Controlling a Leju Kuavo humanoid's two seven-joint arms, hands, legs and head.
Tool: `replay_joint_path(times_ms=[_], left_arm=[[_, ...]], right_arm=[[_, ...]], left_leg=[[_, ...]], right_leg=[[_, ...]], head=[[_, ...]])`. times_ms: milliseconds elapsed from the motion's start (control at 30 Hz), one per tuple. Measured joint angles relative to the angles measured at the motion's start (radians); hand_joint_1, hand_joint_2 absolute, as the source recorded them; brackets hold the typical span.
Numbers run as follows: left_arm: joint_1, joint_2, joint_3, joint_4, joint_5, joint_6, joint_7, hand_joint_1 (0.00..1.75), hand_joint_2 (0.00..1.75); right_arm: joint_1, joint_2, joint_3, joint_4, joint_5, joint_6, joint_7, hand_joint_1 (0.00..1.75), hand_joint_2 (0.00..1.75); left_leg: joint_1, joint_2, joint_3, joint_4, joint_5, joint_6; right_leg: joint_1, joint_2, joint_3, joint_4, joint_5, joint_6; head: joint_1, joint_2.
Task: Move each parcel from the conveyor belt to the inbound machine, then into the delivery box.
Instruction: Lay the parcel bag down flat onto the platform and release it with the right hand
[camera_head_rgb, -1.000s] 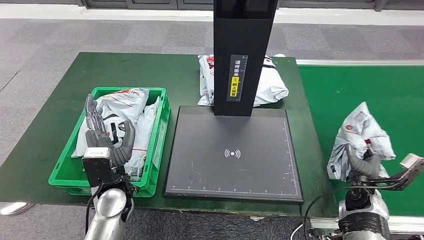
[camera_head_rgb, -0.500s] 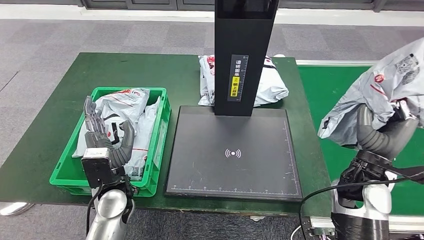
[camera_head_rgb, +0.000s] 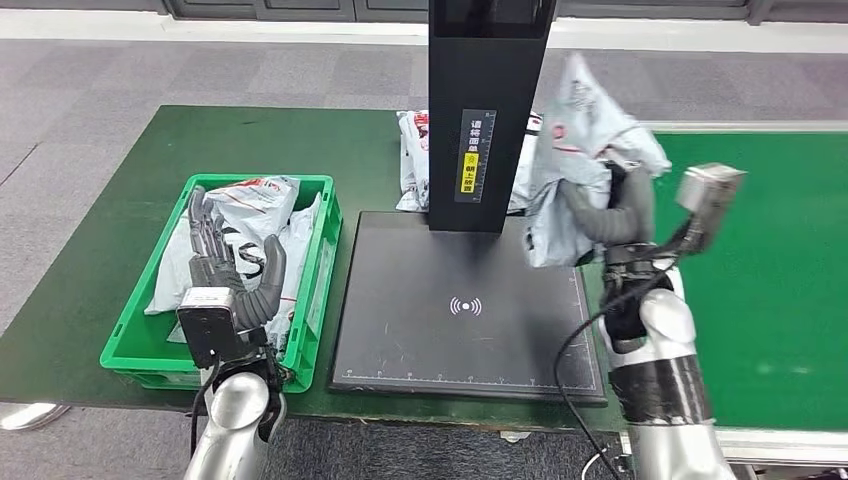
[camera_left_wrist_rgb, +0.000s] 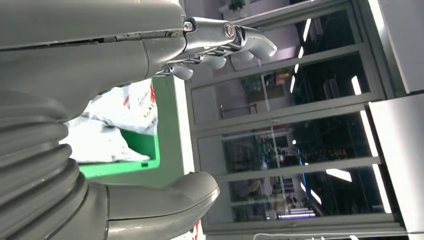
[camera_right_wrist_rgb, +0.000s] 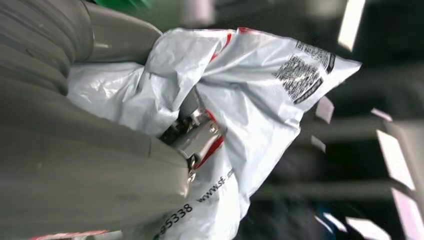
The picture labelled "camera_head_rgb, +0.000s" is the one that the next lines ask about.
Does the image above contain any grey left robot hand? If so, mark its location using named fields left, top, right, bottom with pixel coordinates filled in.
left=185, top=186, right=288, bottom=331

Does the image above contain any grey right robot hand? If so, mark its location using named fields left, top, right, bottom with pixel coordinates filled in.
left=561, top=162, right=658, bottom=248

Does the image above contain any white poly mailer parcel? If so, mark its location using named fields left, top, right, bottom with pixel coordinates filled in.
left=523, top=52, right=674, bottom=270
left=165, top=193, right=324, bottom=352
left=144, top=175, right=301, bottom=316
left=396, top=109, right=541, bottom=215

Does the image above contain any green conveyor belt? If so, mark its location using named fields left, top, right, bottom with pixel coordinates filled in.
left=645, top=131, right=848, bottom=435

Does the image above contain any black inbound scanner machine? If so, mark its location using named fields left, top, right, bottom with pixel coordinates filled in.
left=329, top=0, right=609, bottom=407

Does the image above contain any green plastic crate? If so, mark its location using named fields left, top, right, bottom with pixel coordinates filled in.
left=99, top=173, right=344, bottom=395

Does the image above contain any shiny metal floor base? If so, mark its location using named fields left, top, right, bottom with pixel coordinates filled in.
left=0, top=404, right=71, bottom=432

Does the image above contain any dark grey cabinet row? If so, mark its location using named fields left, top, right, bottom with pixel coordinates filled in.
left=164, top=0, right=776, bottom=26

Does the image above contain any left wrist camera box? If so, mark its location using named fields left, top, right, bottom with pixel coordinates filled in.
left=176, top=286, right=266, bottom=370

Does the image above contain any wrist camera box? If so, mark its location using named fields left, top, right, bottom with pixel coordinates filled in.
left=176, top=286, right=266, bottom=370
left=662, top=162, right=749, bottom=256

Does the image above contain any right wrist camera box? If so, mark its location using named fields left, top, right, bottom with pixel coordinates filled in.
left=662, top=162, right=749, bottom=256

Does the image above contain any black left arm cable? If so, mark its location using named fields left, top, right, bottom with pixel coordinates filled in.
left=190, top=354, right=223, bottom=458

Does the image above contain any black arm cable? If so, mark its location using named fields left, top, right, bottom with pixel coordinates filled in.
left=553, top=261, right=677, bottom=480
left=190, top=354, right=223, bottom=458

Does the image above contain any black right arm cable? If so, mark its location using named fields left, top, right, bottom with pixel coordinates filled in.
left=553, top=261, right=677, bottom=480

